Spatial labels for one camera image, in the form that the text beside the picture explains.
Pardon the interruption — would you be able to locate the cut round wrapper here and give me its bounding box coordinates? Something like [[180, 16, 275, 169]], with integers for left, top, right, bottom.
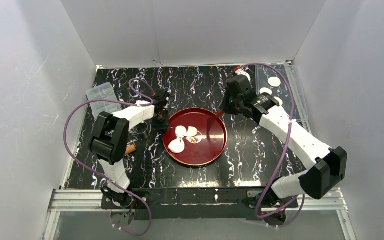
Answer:
[[175, 125, 188, 138], [168, 138, 185, 154]]

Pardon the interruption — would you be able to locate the red round lacquer plate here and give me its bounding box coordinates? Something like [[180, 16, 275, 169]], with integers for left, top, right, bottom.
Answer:
[[162, 107, 228, 167]]

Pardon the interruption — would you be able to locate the white dough lump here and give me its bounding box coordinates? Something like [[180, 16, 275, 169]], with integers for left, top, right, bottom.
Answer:
[[185, 126, 198, 137]]

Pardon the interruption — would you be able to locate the wooden double-ended pastry roller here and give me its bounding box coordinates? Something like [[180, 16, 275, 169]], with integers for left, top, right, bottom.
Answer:
[[124, 144, 136, 156]]

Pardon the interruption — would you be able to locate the metal scraper wooden handle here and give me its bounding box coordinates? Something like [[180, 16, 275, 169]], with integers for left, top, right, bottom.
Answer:
[[206, 110, 224, 140]]

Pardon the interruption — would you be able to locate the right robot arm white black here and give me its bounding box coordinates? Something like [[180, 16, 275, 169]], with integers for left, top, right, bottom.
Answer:
[[221, 75, 348, 200]]

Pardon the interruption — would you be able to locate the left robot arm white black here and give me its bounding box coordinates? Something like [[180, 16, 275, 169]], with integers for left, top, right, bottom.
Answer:
[[88, 89, 171, 194]]

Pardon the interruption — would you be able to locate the round dumpling wrapper left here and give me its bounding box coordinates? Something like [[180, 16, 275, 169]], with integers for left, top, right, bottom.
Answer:
[[259, 87, 273, 95]]

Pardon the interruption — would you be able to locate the round dumpling wrapper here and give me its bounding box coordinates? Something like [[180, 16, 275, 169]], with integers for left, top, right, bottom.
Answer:
[[267, 76, 282, 88], [259, 87, 273, 95], [273, 96, 283, 106]]

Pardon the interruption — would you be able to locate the round dumpling wrapper far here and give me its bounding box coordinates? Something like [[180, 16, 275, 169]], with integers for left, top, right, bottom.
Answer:
[[267, 76, 282, 88]]

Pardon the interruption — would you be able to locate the round dumpling wrapper near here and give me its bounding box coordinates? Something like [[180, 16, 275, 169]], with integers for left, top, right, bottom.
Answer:
[[273, 96, 283, 106]]

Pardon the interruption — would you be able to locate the clear acrylic tray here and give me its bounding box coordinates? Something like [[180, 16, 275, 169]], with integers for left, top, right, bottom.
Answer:
[[255, 63, 309, 124]]

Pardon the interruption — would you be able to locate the clear plastic compartment box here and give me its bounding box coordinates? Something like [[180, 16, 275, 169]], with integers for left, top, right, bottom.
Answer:
[[85, 82, 121, 120]]

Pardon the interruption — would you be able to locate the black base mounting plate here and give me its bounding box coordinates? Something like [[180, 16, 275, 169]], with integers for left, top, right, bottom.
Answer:
[[99, 187, 299, 222]]

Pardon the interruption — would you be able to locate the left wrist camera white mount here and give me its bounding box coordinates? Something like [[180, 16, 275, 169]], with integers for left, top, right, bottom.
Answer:
[[163, 95, 171, 109]]

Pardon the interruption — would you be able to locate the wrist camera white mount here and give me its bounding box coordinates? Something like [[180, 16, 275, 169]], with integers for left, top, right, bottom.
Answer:
[[233, 66, 251, 82], [163, 95, 171, 109]]

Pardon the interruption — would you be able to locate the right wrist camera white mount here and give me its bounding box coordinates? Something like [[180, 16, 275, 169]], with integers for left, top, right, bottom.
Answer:
[[233, 66, 251, 82]]

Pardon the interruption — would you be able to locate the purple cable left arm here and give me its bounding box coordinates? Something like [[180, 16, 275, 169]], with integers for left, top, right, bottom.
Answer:
[[62, 78, 153, 237]]

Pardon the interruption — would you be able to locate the aluminium frame rail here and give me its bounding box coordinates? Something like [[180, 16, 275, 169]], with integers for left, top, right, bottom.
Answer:
[[42, 187, 357, 240]]

